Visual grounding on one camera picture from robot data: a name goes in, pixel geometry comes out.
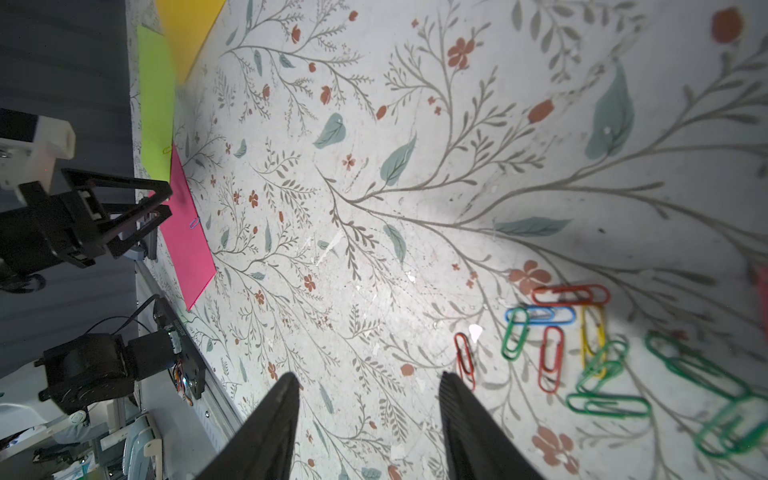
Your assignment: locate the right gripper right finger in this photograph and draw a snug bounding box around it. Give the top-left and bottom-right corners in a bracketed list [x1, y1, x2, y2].
[439, 372, 542, 480]

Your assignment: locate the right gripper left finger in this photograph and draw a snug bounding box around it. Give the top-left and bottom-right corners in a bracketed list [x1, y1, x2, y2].
[197, 372, 300, 480]

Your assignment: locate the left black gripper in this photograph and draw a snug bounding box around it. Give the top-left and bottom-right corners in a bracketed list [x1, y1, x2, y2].
[17, 168, 173, 269]

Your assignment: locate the magenta paper sheet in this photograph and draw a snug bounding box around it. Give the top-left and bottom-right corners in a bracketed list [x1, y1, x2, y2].
[160, 146, 216, 311]

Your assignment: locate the yellow paper sheet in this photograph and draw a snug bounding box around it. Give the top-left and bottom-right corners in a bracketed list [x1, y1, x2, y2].
[156, 0, 226, 84]

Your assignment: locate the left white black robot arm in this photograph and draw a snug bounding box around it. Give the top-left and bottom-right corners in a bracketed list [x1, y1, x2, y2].
[1, 168, 172, 294]

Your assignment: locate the small red paperclip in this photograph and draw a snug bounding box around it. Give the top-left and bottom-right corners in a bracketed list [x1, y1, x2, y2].
[453, 332, 477, 391]

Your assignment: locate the upright red paperclip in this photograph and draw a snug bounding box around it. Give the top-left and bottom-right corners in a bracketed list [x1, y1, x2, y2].
[538, 326, 565, 395]

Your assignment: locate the flat green paperclip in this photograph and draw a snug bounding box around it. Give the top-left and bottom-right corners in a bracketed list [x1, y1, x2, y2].
[566, 393, 652, 419]

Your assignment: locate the upright green paperclip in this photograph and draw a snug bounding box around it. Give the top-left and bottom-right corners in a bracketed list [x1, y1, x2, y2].
[501, 307, 531, 362]

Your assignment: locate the blue paperclip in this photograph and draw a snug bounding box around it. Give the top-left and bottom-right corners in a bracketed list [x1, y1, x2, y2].
[505, 305, 577, 326]

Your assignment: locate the yellow paperclip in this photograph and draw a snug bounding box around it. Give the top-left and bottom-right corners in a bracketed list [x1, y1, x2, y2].
[580, 305, 607, 367]

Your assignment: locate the lime green paper sheet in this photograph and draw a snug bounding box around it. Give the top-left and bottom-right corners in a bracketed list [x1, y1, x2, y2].
[137, 26, 175, 182]

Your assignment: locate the slanted green paperclip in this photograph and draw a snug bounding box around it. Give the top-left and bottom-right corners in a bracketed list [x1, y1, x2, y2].
[576, 340, 629, 394]

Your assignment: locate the horizontal red paperclip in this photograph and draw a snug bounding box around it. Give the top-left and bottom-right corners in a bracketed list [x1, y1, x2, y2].
[531, 284, 612, 307]

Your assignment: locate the long green paperclip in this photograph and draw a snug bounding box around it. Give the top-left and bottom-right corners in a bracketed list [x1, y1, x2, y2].
[644, 332, 752, 400]

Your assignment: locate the far right green paperclip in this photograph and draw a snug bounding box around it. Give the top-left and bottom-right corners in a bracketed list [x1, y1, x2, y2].
[694, 394, 767, 459]

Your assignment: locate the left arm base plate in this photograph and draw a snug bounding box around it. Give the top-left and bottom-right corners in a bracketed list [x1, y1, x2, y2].
[153, 297, 207, 406]

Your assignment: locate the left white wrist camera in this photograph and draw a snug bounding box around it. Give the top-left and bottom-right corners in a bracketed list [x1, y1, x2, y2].
[1, 108, 76, 193]

